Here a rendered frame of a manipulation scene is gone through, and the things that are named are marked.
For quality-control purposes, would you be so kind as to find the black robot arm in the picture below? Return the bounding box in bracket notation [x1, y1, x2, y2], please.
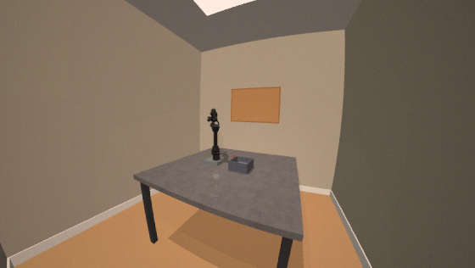
[207, 108, 220, 161]

